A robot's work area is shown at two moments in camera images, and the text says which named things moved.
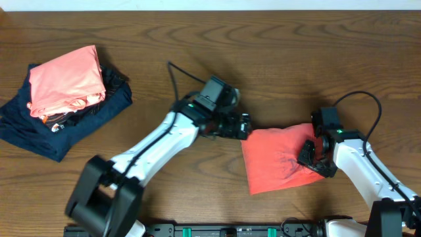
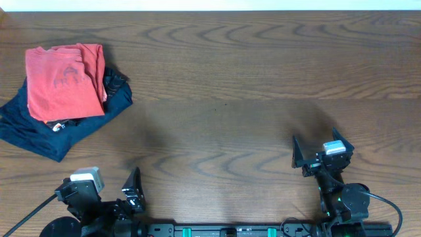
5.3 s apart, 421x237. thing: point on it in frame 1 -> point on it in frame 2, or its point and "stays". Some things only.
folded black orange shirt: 58,122 stays
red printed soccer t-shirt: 272,155 -> 66,81
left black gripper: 235,122 -> 136,197
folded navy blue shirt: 18,125 stays
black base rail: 212,230 stays
